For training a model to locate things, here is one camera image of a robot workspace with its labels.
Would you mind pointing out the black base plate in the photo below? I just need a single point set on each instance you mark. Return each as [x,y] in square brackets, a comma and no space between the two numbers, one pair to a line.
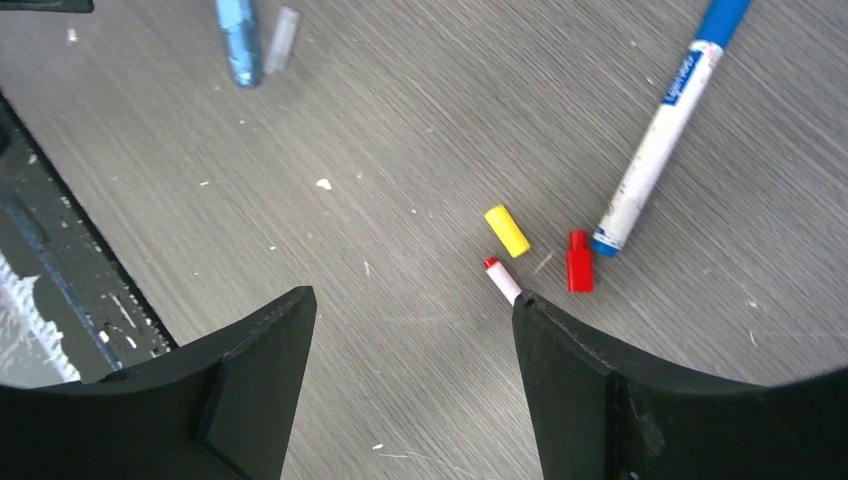
[69,309]

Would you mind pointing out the blue pen cap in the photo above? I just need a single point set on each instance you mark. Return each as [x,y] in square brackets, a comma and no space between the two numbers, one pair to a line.
[237,21]

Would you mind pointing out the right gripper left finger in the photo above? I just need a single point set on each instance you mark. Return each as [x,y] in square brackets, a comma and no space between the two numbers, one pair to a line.
[220,407]

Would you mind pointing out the clear grey cap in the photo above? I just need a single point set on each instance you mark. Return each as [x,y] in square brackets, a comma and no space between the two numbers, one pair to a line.
[282,41]

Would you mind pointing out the white pen red tip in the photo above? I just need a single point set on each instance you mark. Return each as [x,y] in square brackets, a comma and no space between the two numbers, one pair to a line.
[502,279]

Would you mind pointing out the white marker with blue cap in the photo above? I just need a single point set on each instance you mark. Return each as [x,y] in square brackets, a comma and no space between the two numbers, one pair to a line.
[671,117]

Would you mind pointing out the red pen cap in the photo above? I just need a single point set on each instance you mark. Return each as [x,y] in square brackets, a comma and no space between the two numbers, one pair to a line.
[579,265]

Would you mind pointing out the yellow pen cap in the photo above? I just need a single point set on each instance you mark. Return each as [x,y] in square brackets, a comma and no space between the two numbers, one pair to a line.
[507,231]

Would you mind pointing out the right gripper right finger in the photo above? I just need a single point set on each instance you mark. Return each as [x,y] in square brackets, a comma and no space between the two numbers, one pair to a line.
[604,409]

